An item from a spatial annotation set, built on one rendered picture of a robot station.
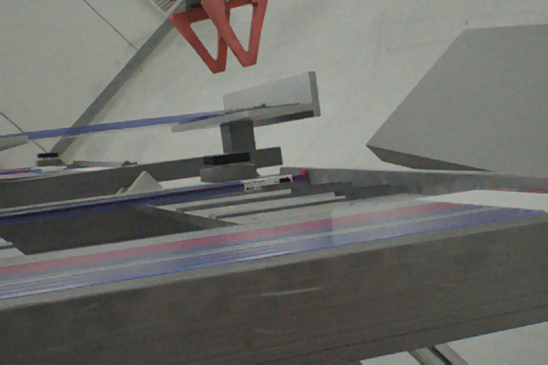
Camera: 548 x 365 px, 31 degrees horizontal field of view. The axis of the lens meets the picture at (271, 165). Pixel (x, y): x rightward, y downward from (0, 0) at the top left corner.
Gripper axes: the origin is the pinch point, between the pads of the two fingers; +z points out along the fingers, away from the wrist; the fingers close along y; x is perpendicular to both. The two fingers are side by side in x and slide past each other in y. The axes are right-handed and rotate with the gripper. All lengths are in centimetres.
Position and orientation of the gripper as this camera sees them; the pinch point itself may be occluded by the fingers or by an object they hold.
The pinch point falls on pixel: (231, 62)
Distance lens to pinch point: 104.2
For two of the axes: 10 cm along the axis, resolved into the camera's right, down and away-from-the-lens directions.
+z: 2.5, 9.6, 1.2
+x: 9.0, -2.7, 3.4
